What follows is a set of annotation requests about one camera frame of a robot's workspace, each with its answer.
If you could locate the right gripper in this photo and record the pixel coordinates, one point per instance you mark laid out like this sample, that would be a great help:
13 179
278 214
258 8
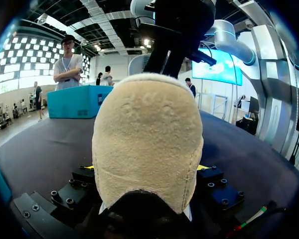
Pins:
184 22

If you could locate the person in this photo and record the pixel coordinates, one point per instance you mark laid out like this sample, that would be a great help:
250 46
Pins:
99 79
191 87
67 67
106 77
38 99

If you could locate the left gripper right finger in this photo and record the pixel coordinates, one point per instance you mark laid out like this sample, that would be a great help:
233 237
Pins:
221 191

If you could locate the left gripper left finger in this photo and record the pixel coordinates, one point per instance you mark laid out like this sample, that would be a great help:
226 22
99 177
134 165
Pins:
72 191

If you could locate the beige suede shoe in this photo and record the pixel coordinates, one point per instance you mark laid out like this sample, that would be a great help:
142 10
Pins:
147 139

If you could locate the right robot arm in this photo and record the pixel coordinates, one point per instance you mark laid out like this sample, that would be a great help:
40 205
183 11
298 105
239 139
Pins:
233 42

